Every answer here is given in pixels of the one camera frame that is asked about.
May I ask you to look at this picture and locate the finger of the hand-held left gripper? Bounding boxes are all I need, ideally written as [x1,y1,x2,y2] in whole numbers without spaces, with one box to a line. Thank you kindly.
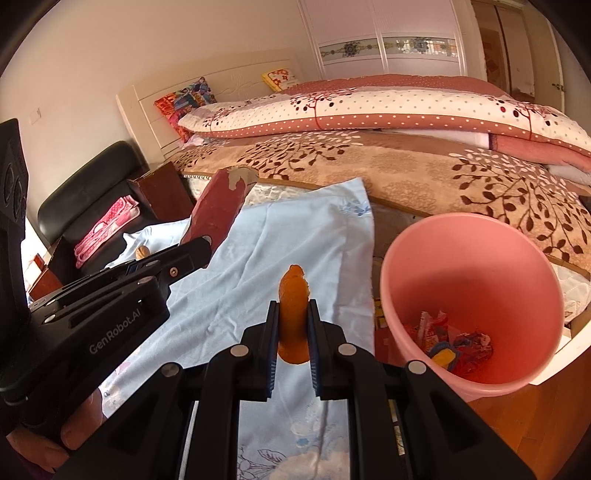
[107,256,160,278]
[65,236,213,300]

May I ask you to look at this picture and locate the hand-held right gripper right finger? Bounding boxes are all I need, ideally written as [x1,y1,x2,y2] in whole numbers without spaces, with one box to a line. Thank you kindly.
[307,299,536,480]

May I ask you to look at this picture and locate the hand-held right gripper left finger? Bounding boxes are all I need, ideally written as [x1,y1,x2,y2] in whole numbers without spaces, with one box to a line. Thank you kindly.
[51,300,281,480]

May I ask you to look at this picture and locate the orange peel piece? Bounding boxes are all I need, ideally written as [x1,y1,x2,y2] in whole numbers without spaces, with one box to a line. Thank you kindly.
[277,264,310,365]

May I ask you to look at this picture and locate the red paper with grey back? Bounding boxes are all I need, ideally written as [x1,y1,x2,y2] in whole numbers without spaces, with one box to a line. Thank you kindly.
[179,167,257,245]

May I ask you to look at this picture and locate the pink plastic bucket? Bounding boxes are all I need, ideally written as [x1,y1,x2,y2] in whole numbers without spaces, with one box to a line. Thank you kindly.
[379,213,565,402]

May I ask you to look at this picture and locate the person's left hand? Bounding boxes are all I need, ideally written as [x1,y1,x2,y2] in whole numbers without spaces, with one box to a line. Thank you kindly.
[9,388,106,474]

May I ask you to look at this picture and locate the pink towel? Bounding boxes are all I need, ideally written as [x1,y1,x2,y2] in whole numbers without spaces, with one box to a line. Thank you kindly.
[74,196,140,268]

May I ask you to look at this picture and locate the brown wooden nightstand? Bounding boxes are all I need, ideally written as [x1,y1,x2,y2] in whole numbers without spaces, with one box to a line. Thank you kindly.
[127,161,195,222]

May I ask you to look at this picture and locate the black leather sofa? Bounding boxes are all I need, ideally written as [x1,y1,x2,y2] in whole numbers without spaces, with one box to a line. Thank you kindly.
[37,141,153,296]

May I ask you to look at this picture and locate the light blue floral cloth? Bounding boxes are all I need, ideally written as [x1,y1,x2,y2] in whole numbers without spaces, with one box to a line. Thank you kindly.
[99,178,377,480]

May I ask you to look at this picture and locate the red white snack wrapper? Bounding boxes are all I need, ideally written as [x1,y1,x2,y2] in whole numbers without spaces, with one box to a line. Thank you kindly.
[406,310,451,352]

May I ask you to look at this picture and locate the yellow blue wrapper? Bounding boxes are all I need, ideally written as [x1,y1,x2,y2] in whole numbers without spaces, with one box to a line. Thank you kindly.
[429,344,459,370]

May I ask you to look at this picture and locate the bed with leaf blanket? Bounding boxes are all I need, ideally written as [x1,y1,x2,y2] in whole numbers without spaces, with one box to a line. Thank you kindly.
[115,50,591,388]

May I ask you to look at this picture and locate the colourful patterned pillow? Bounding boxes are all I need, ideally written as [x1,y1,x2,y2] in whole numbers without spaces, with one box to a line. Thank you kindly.
[154,77,218,144]

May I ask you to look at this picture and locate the red blue crumpled wrapper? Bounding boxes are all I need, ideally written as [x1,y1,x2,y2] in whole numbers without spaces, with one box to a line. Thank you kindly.
[450,332,494,374]

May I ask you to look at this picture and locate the brown leaf-print blanket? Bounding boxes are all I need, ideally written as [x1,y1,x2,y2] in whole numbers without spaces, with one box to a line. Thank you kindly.
[166,129,591,282]

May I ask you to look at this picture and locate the yellow floral pillow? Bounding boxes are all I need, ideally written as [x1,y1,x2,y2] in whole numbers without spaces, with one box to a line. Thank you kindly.
[262,68,298,92]

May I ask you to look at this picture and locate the white pink polka-dot quilt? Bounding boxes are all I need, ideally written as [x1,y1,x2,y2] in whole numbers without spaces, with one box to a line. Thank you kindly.
[178,74,591,160]

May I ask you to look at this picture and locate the white sliding-door wardrobe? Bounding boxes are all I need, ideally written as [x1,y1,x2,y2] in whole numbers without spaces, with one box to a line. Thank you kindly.
[298,0,485,81]

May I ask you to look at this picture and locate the folded pink blanket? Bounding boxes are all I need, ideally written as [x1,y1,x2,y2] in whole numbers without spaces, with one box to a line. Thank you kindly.
[496,134,591,167]

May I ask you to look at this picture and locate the folded grey blanket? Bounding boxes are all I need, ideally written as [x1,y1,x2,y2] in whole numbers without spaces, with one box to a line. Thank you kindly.
[549,164,591,188]

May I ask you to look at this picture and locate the cream room door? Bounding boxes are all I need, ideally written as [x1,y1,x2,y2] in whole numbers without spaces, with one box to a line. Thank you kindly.
[471,0,566,100]

